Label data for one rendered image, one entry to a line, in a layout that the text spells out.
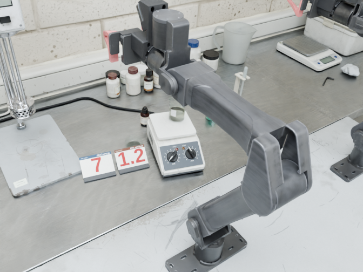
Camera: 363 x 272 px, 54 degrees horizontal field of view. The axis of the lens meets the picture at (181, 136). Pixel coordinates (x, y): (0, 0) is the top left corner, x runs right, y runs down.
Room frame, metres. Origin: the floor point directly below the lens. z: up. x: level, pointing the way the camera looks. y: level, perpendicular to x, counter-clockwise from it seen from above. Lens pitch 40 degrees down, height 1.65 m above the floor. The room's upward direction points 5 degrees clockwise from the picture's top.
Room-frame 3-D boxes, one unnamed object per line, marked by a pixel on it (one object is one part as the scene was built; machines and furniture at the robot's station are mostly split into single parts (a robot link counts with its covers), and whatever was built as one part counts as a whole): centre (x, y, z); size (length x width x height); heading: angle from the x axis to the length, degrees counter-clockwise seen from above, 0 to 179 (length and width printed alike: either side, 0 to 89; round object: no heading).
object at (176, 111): (0.88, 0.02, 1.02); 0.06 x 0.05 x 0.08; 6
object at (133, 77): (1.14, 0.20, 0.95); 0.06 x 0.06 x 0.10
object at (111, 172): (0.71, 0.23, 0.92); 0.09 x 0.06 x 0.04; 116
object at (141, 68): (1.21, 0.18, 0.93); 0.06 x 0.06 x 0.07
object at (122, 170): (0.75, 0.14, 0.92); 0.09 x 0.06 x 0.04; 116
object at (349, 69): (1.44, -0.72, 0.92); 0.08 x 0.08 x 0.04; 40
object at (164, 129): (0.85, 0.03, 0.98); 0.12 x 0.12 x 0.01; 21
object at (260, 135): (0.48, -0.08, 1.28); 0.30 x 0.09 x 0.12; 38
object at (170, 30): (0.61, 0.03, 1.35); 0.12 x 0.09 x 0.12; 38
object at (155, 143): (0.83, 0.02, 0.94); 0.22 x 0.13 x 0.08; 21
